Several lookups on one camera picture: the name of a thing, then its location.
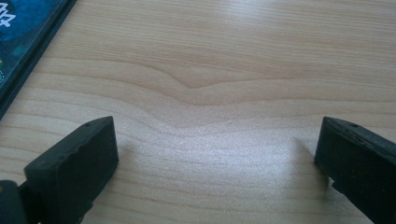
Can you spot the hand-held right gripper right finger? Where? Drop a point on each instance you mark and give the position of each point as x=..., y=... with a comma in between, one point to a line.
x=361, y=161

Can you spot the blue picture book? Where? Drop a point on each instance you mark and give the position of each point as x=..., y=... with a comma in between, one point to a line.
x=21, y=34

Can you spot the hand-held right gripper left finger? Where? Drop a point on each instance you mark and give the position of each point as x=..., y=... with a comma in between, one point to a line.
x=74, y=168

